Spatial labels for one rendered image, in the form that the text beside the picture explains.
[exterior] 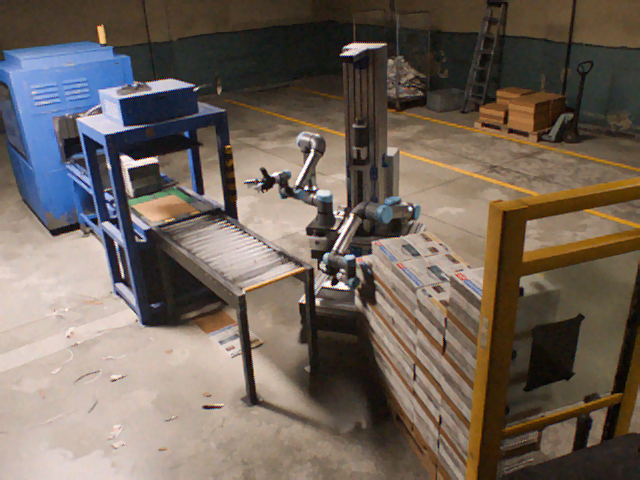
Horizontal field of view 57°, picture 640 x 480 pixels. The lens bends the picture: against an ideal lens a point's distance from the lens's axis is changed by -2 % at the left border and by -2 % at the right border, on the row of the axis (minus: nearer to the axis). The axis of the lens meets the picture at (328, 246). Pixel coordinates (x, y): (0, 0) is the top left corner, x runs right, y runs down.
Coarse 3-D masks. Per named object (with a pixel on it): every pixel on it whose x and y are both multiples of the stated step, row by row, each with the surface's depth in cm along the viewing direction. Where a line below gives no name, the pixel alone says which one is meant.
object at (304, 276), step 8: (224, 216) 462; (232, 224) 449; (240, 224) 447; (248, 232) 433; (256, 232) 432; (264, 240) 420; (272, 248) 408; (280, 248) 407; (288, 256) 396; (296, 264) 387; (304, 264) 384; (304, 272) 382; (312, 272) 381; (304, 280) 385; (312, 280) 383
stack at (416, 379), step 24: (360, 264) 375; (360, 288) 384; (360, 312) 392; (384, 312) 350; (360, 336) 403; (384, 336) 355; (408, 336) 322; (360, 360) 410; (384, 360) 364; (408, 360) 326; (432, 360) 298; (408, 384) 333; (432, 384) 303; (408, 408) 341; (432, 408) 306; (432, 432) 312
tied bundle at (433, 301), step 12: (420, 288) 300; (432, 288) 299; (444, 288) 298; (420, 300) 299; (432, 300) 288; (444, 300) 288; (420, 312) 301; (432, 312) 287; (444, 312) 279; (432, 324) 290; (444, 324) 277; (432, 336) 292; (444, 336) 281; (444, 348) 284
